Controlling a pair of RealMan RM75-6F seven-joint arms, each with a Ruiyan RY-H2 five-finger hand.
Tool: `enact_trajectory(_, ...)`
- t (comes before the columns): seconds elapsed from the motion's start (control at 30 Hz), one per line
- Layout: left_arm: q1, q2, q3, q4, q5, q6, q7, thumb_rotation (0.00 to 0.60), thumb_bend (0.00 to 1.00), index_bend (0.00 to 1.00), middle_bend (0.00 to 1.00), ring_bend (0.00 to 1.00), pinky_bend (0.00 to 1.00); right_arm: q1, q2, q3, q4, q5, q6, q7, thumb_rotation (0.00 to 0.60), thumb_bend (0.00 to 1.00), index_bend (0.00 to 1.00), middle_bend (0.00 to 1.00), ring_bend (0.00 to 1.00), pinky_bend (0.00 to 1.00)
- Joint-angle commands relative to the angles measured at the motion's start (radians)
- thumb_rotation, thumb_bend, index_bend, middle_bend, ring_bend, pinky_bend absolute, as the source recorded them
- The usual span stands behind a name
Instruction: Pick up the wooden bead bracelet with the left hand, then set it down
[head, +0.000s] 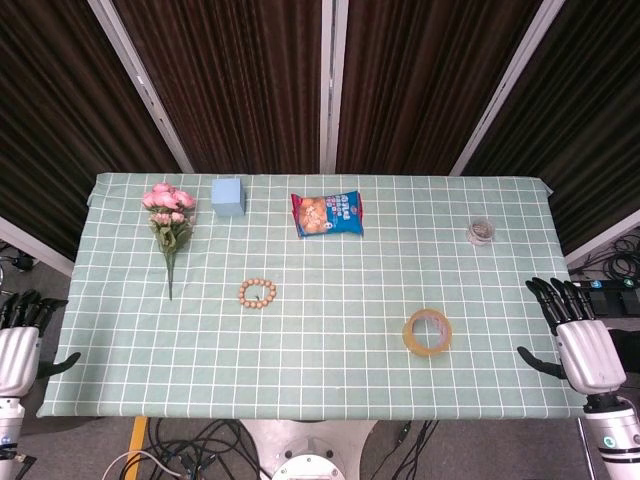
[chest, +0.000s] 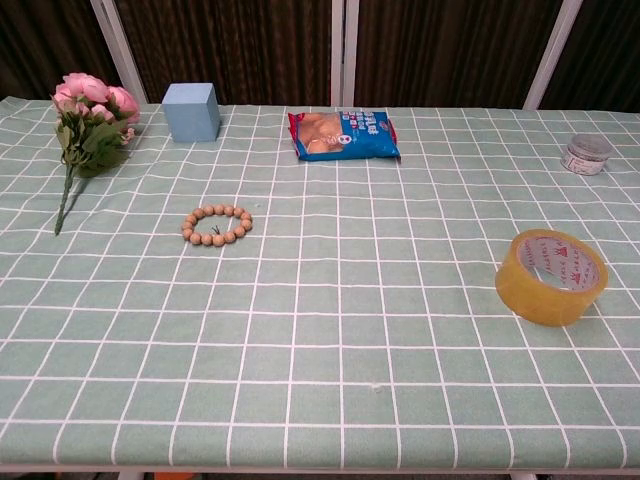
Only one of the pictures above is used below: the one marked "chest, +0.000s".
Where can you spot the blue snack bag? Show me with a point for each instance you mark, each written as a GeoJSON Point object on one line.
{"type": "Point", "coordinates": [345, 137]}

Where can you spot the green checked tablecloth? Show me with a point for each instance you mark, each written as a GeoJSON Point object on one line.
{"type": "Point", "coordinates": [320, 350]}

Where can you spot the light blue cube box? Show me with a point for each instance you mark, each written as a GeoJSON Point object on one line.
{"type": "Point", "coordinates": [192, 115]}

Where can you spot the dark brown curtain panel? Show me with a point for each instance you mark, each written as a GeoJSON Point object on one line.
{"type": "Point", "coordinates": [610, 50]}
{"type": "Point", "coordinates": [450, 50]}
{"type": "Point", "coordinates": [225, 45]}
{"type": "Point", "coordinates": [45, 40]}

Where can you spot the yellow packing tape roll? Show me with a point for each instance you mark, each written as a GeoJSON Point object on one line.
{"type": "Point", "coordinates": [530, 300]}

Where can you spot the pink artificial flower bouquet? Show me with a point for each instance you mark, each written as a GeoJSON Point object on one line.
{"type": "Point", "coordinates": [95, 90]}

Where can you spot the small clear glitter jar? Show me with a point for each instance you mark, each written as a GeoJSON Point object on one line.
{"type": "Point", "coordinates": [587, 155]}

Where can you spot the white partition frame post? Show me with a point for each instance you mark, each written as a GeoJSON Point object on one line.
{"type": "Point", "coordinates": [345, 50]}
{"type": "Point", "coordinates": [552, 55]}
{"type": "Point", "coordinates": [122, 55]}

